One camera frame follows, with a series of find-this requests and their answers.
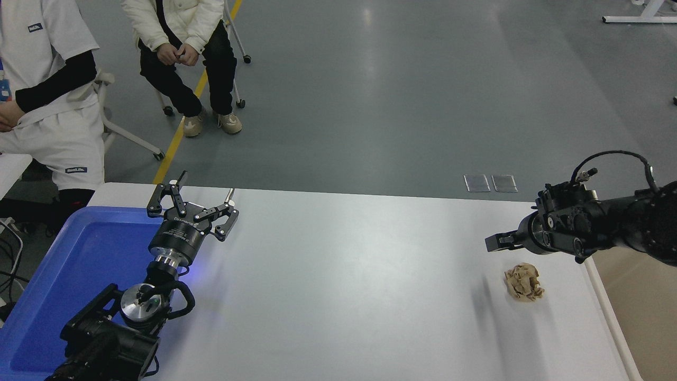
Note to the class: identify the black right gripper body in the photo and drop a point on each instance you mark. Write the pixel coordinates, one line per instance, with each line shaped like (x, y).
(525, 235)

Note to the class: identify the small white side table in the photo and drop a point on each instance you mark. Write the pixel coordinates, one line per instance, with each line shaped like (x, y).
(11, 172)

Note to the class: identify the clear floor plate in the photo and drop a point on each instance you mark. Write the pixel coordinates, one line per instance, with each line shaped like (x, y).
(504, 183)
(477, 183)

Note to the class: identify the person's left hand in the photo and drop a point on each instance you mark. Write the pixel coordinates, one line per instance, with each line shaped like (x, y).
(189, 55)

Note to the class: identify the person's hand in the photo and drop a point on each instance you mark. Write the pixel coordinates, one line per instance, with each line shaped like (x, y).
(9, 116)

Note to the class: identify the tan paper ball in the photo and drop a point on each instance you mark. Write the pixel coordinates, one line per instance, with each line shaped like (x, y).
(523, 283)

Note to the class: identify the blue plastic tray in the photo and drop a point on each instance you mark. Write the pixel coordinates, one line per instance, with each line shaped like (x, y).
(79, 264)

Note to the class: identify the person's right hand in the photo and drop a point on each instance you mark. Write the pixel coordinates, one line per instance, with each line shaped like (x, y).
(168, 54)

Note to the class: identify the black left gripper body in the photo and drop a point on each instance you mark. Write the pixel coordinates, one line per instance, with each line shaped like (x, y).
(177, 235)

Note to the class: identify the person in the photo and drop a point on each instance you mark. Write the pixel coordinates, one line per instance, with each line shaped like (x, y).
(180, 21)
(47, 132)

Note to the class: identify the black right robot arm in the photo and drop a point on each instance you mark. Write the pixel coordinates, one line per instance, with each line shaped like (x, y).
(634, 217)

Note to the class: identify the large pale bin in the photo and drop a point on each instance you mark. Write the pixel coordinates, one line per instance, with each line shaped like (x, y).
(645, 317)

